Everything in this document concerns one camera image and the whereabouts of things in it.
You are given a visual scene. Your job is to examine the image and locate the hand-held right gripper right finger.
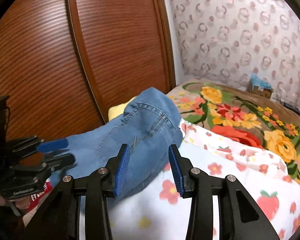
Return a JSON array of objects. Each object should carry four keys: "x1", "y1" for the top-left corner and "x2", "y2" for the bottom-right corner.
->
[{"x1": 168, "y1": 144, "x2": 280, "y2": 240}]

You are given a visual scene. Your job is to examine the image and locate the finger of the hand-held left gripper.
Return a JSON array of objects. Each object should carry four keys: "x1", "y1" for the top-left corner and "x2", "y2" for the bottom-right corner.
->
[
  {"x1": 12, "y1": 153, "x2": 76, "y2": 180},
  {"x1": 6, "y1": 135, "x2": 69, "y2": 159}
]

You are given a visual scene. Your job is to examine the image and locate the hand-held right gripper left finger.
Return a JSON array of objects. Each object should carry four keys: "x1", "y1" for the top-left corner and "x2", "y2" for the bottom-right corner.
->
[{"x1": 21, "y1": 144, "x2": 130, "y2": 240}]

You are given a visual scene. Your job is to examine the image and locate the blue denim pants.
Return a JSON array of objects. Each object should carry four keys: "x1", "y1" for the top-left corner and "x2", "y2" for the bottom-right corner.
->
[{"x1": 49, "y1": 87, "x2": 183, "y2": 205}]

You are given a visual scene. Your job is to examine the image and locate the person's left hand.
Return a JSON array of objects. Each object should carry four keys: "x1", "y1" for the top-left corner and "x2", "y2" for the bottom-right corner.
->
[{"x1": 0, "y1": 186, "x2": 32, "y2": 209}]

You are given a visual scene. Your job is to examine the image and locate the red and white bag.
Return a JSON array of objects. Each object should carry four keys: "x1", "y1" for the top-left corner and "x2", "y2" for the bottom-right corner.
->
[{"x1": 27, "y1": 180, "x2": 53, "y2": 210}]

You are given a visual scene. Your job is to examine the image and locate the white strawberry print sheet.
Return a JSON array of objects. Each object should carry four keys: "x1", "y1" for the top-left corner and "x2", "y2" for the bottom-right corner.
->
[{"x1": 22, "y1": 119, "x2": 300, "y2": 240}]

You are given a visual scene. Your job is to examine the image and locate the yellow cloth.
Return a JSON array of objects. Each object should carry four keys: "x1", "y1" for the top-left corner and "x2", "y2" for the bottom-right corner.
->
[{"x1": 108, "y1": 97, "x2": 137, "y2": 122}]

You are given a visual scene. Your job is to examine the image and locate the floral blanket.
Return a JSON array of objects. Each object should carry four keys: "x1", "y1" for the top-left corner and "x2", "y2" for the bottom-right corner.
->
[{"x1": 166, "y1": 79, "x2": 300, "y2": 190}]

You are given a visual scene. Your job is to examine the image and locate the cardboard box with blue cloth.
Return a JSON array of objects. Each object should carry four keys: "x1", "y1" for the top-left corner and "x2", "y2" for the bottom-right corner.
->
[{"x1": 249, "y1": 73, "x2": 274, "y2": 99}]

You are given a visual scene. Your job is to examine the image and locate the brown louvered wooden wardrobe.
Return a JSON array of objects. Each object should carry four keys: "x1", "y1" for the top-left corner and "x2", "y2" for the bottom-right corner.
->
[{"x1": 0, "y1": 0, "x2": 177, "y2": 153}]

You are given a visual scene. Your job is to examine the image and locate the sheer ring-patterned curtain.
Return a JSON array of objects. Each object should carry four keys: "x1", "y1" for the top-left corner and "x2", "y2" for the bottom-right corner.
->
[{"x1": 162, "y1": 0, "x2": 300, "y2": 113}]

